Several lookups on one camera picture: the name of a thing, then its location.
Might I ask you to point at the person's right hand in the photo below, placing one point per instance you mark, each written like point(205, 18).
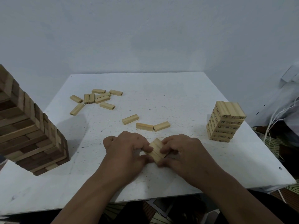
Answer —
point(189, 160)

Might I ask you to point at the person's left hand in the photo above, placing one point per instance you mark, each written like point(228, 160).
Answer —
point(121, 158)

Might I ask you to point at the person's right thumb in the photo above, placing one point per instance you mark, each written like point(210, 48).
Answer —
point(164, 162)

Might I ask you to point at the person's left thumb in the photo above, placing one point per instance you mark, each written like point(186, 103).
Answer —
point(147, 159)

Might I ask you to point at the light wooden block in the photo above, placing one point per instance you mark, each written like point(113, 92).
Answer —
point(157, 155)
point(154, 145)
point(162, 126)
point(144, 126)
point(130, 119)

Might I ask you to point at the person's left forearm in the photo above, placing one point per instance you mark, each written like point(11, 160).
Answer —
point(93, 198)

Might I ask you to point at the person's right forearm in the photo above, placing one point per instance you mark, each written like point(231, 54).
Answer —
point(233, 200)

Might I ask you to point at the small numbered wooden tower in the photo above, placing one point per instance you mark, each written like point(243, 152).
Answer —
point(225, 121)

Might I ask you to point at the scattered group of wooden blocks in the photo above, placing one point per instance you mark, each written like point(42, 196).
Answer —
point(92, 98)

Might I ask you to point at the large two-tone wooden tower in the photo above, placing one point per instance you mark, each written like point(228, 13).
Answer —
point(28, 135)

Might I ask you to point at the white box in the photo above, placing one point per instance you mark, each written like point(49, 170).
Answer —
point(289, 74)

